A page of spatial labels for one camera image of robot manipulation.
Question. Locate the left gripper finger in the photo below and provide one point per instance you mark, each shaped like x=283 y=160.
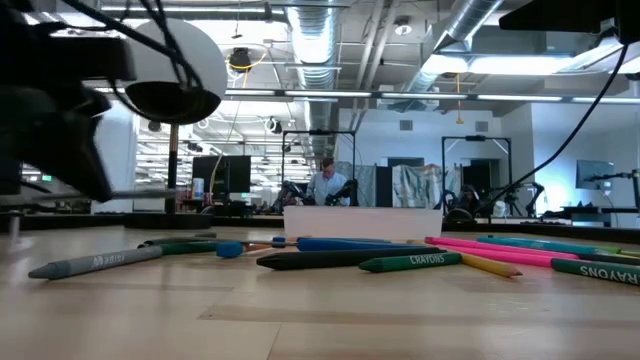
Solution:
x=65 y=130

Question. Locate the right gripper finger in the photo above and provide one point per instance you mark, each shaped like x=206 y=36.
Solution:
x=555 y=15

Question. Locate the grey crayon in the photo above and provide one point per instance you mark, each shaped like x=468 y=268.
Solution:
x=100 y=261

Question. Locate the dark green crayon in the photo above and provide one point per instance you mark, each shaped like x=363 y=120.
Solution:
x=175 y=241

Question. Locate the orange pencil blue cap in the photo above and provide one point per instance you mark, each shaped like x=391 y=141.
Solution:
x=230 y=249

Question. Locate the teal crayon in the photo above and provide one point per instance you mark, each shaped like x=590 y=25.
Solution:
x=540 y=245

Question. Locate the slim pen blue cap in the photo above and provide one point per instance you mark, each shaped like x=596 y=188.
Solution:
x=279 y=242

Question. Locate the light green crayon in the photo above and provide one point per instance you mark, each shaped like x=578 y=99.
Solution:
x=620 y=250

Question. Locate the yellow wooden pencil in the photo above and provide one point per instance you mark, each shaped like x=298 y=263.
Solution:
x=492 y=266

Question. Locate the green crayon white print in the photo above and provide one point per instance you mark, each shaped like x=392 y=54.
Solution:
x=595 y=271
x=415 y=261

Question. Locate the clear plastic supply box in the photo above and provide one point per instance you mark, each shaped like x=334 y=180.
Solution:
x=362 y=225

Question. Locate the black crayon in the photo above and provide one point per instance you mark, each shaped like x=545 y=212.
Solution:
x=325 y=259

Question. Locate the blue crayon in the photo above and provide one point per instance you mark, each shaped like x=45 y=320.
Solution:
x=350 y=245

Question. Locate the white globe table lamp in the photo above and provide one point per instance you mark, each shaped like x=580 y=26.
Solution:
x=172 y=105

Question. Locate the white canister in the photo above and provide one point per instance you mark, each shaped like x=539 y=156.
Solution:
x=198 y=189

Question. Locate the black computer monitor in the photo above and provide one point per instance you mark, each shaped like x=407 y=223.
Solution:
x=222 y=175

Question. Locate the white plastic bottle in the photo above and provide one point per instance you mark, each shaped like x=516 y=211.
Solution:
x=499 y=208

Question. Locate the marbled fabric panel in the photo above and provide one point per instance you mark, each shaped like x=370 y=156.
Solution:
x=362 y=182
x=420 y=185

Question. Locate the person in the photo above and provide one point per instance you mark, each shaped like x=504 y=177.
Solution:
x=327 y=187

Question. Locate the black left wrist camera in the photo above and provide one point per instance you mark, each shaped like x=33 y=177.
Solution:
x=60 y=57

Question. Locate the silver ceiling air duct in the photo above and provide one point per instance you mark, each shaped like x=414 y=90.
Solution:
x=465 y=25
x=312 y=40

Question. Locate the black aluminium table frame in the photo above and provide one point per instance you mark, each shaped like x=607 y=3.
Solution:
x=75 y=221

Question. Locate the wall screen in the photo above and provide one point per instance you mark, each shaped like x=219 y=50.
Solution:
x=595 y=174

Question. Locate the black ceiling dome camera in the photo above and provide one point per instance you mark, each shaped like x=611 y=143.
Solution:
x=240 y=59

